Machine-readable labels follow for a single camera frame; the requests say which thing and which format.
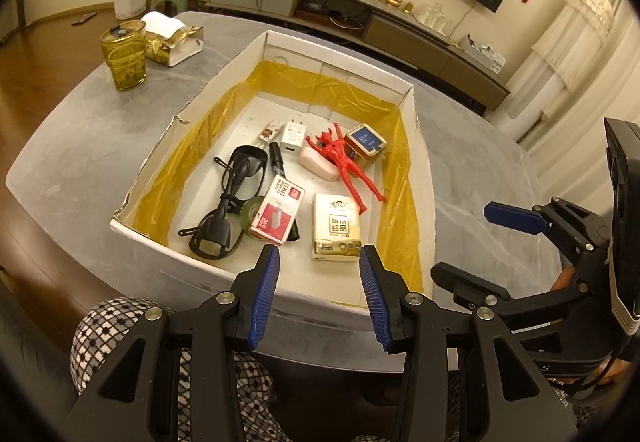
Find cream tissue pack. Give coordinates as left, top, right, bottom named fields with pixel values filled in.
left=311, top=193, right=361, bottom=261

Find red white carton box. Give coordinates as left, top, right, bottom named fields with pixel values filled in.
left=250, top=175, right=305, bottom=245

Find white cardboard box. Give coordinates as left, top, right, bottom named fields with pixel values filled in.
left=111, top=31, right=435, bottom=329

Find gold square tin blue lid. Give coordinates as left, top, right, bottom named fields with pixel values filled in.
left=345, top=124, right=387, bottom=168

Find red plastic figure toy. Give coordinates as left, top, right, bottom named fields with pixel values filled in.
left=305, top=123, right=386, bottom=215

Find small clear tube bottle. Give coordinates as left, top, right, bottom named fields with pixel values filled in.
left=258, top=121, right=283, bottom=144

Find person's right hand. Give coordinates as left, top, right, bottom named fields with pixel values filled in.
left=551, top=267, right=575, bottom=292

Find black safety goggles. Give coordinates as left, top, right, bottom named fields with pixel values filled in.
left=178, top=145, right=269, bottom=261

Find black marker pen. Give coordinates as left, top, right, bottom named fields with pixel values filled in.
left=268, top=141, right=299, bottom=242

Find green tape roll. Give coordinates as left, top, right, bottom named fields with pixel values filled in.
left=240, top=195, right=264, bottom=234

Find patterned trouser leg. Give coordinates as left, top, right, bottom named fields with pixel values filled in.
left=69, top=296, right=292, bottom=442

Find white box on cabinet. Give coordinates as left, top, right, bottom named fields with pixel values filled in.
left=459, top=35, right=506, bottom=74

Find white power adapter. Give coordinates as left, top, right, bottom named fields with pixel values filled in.
left=280, top=121, right=306, bottom=155

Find white curtain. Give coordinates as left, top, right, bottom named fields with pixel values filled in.
left=487, top=0, right=639, bottom=211

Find long tv cabinet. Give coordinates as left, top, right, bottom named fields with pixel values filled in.
left=206, top=0, right=509, bottom=113

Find gold tissue box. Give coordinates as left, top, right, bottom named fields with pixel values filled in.
left=142, top=11, right=205, bottom=68

